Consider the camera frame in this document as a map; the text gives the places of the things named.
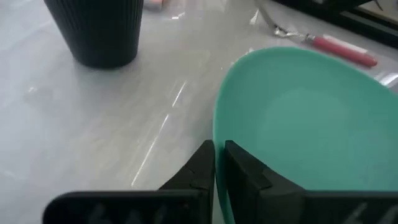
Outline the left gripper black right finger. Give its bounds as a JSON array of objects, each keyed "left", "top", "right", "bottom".
[{"left": 224, "top": 139, "right": 398, "bottom": 224}]

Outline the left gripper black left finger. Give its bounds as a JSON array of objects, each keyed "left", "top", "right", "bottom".
[{"left": 42, "top": 139, "right": 216, "bottom": 224}]

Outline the black ribbed cup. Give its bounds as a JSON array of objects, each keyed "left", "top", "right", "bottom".
[{"left": 43, "top": 0, "right": 144, "bottom": 69}]

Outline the pink-handled metal utensil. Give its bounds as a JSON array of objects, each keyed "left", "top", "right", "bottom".
[{"left": 143, "top": 0, "right": 165, "bottom": 9}]

